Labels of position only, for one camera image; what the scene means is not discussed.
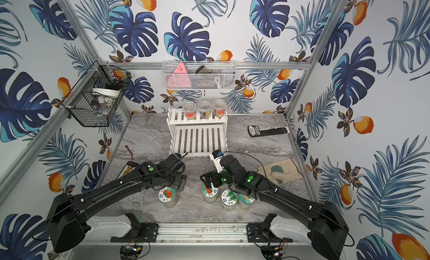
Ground white mesh wall basket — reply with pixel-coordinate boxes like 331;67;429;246
162;61;236;90

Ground clear seed container dark seeds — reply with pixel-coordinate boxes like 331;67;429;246
197;101;212;120

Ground clear seed container front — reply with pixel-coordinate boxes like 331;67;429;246
182;102;197;120

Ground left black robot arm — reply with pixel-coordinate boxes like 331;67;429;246
46;153;185;253

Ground clear seed container red label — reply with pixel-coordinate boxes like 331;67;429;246
212;99;226;118

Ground jar with green tree lid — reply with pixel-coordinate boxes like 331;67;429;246
220;189;238;211

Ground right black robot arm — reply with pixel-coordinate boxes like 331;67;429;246
200;155;349;260

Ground white slatted wooden shelf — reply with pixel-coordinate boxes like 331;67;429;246
167;108;228;157

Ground jar with strawberry lid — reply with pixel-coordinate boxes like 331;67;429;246
202;185;219;204

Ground aluminium mounting rail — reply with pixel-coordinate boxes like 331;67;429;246
67;221;340;246

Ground black wire basket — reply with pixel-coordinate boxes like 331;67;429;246
62;61;131;127

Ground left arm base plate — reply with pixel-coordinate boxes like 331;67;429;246
110;213;160;243

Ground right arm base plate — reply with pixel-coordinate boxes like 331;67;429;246
246;214;293;243

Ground white bowl in basket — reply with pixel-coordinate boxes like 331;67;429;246
91;88;120;99

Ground jar with tomato lid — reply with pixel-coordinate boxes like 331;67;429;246
158;187;179;208

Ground jar with pineapple lid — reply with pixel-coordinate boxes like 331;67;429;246
237;195;255;210

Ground pink triangular packet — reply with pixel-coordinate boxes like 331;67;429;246
166;62;191;89

